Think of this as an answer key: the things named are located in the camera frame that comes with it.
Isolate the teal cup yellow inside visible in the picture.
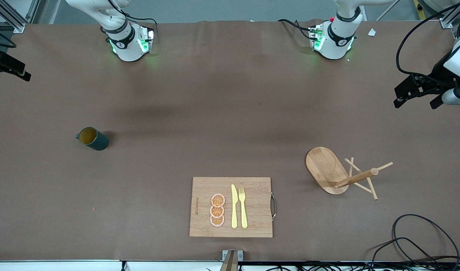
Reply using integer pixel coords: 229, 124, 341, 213
76, 127, 109, 151

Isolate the wooden mug rack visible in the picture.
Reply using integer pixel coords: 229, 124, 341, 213
305, 147, 393, 200

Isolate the table cover sheet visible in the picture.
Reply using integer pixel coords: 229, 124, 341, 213
0, 20, 460, 262

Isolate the bamboo cutting board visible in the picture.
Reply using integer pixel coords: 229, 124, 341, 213
189, 177, 273, 238

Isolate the yellow plastic fork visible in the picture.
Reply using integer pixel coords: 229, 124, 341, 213
239, 187, 248, 229

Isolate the yellow plastic knife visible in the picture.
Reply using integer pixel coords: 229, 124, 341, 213
231, 184, 238, 229

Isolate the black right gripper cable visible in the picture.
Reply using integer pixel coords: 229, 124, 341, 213
0, 26, 17, 49

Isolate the aluminium frame profile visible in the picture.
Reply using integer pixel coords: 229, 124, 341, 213
0, 0, 40, 33
439, 0, 460, 29

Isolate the black loose cable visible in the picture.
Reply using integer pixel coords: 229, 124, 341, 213
391, 213, 460, 266
367, 236, 436, 271

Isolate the black left arm base cable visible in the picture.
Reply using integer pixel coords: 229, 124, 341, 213
277, 18, 314, 40

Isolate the black arm base cable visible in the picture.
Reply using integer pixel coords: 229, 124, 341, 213
277, 18, 314, 40
108, 0, 158, 36

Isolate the black right arm base cable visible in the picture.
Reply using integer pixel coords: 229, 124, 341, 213
108, 0, 158, 36

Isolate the white table edge rail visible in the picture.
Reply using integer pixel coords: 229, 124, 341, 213
0, 260, 225, 271

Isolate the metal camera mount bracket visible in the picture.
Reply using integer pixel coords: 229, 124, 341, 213
222, 250, 244, 271

